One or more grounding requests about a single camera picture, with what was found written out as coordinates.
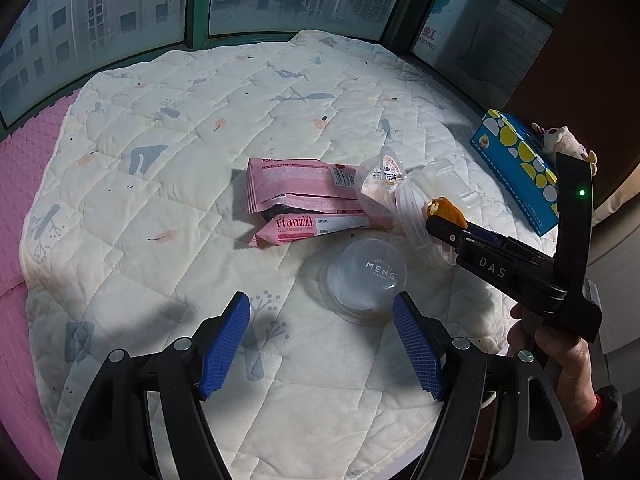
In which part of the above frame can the clear plastic clamshell container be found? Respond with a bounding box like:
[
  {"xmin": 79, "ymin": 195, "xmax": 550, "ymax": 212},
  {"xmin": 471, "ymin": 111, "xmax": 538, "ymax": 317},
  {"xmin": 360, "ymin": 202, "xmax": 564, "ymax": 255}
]
[{"xmin": 395, "ymin": 157, "xmax": 481, "ymax": 268}]

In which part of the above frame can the person's right hand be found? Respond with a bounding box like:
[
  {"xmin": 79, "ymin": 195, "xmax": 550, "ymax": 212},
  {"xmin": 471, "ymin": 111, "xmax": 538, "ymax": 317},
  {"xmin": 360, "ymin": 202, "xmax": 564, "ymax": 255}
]
[{"xmin": 510, "ymin": 305, "xmax": 596, "ymax": 428}]

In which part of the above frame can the beige plush toy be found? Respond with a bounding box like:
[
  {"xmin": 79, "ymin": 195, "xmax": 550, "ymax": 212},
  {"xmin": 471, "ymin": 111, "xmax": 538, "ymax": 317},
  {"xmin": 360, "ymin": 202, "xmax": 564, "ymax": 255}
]
[{"xmin": 531, "ymin": 124, "xmax": 598, "ymax": 166}]

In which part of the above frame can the green window frame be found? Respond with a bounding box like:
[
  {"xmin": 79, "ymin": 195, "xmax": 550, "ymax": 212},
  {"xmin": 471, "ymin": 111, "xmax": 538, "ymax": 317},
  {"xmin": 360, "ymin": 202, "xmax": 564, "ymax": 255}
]
[{"xmin": 0, "ymin": 0, "xmax": 571, "ymax": 136}]

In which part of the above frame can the clear plastic lid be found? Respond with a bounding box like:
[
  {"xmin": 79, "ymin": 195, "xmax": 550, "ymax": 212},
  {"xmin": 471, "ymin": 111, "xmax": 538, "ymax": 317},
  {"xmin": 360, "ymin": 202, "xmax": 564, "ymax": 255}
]
[{"xmin": 320, "ymin": 237, "xmax": 408, "ymax": 326}]

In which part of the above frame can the white printed box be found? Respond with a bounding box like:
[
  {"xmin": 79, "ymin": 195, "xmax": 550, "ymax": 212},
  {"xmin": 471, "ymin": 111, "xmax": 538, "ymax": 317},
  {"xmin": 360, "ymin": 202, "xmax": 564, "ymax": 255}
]
[{"xmin": 412, "ymin": 0, "xmax": 551, "ymax": 76}]

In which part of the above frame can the small white-labelled pink packet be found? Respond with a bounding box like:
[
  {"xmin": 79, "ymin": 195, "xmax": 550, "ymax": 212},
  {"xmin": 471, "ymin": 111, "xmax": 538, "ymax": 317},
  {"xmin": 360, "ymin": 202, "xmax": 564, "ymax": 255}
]
[{"xmin": 248, "ymin": 212, "xmax": 371, "ymax": 249}]

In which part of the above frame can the person's right forearm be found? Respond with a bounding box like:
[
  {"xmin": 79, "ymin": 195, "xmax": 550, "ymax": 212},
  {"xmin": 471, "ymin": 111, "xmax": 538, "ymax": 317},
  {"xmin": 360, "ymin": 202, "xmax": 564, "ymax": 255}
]
[{"xmin": 572, "ymin": 385, "xmax": 633, "ymax": 480}]

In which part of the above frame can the cream printed quilt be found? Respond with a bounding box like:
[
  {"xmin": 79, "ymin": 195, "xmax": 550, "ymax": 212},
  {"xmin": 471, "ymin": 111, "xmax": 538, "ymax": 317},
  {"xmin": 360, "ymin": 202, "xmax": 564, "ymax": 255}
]
[{"xmin": 22, "ymin": 30, "xmax": 556, "ymax": 480}]

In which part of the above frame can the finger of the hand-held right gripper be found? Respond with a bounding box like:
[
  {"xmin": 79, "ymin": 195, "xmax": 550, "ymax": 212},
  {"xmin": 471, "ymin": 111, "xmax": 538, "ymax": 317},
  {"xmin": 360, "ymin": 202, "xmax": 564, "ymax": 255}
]
[
  {"xmin": 467, "ymin": 225, "xmax": 561, "ymax": 281},
  {"xmin": 425, "ymin": 215, "xmax": 566, "ymax": 311}
]

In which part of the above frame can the clear jelly cup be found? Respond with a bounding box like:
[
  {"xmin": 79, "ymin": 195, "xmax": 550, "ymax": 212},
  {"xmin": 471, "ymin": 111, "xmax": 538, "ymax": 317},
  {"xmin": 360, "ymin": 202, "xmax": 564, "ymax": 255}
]
[{"xmin": 356, "ymin": 147, "xmax": 406, "ymax": 211}]

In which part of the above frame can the large pink snack packet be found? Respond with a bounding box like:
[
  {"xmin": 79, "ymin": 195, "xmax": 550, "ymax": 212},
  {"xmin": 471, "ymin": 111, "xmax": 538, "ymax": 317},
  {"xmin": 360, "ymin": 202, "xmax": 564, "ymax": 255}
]
[{"xmin": 246, "ymin": 157, "xmax": 396, "ymax": 231}]

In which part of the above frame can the brown wooden panel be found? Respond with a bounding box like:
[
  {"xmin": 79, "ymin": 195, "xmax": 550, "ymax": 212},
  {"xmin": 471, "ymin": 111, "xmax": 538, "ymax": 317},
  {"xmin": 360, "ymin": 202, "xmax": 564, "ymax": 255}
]
[{"xmin": 500, "ymin": 0, "xmax": 640, "ymax": 171}]

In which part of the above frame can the pink foam mat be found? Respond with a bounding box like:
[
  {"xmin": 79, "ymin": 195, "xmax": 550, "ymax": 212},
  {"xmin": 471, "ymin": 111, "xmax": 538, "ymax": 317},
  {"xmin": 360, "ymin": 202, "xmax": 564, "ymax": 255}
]
[{"xmin": 0, "ymin": 91, "xmax": 81, "ymax": 466}]

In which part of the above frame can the blue patterned tissue box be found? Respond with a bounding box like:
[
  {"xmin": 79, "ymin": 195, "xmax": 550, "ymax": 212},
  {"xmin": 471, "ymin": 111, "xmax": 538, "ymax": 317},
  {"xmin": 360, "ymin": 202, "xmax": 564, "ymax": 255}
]
[{"xmin": 470, "ymin": 109, "xmax": 558, "ymax": 236}]

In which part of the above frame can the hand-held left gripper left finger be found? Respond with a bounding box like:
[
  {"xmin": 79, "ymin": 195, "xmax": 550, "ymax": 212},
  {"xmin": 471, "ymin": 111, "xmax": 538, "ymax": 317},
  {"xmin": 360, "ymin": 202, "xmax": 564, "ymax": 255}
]
[{"xmin": 59, "ymin": 292, "xmax": 251, "ymax": 480}]

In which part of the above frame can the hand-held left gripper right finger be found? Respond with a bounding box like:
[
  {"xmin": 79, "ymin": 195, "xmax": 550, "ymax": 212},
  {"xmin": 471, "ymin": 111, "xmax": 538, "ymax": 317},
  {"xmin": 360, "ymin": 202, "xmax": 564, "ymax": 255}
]
[{"xmin": 392, "ymin": 291, "xmax": 578, "ymax": 480}]

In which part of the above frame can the orange food scrap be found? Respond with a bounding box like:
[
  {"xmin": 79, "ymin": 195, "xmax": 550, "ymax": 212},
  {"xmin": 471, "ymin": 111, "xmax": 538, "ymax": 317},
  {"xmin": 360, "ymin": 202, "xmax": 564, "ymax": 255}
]
[{"xmin": 425, "ymin": 197, "xmax": 468, "ymax": 228}]

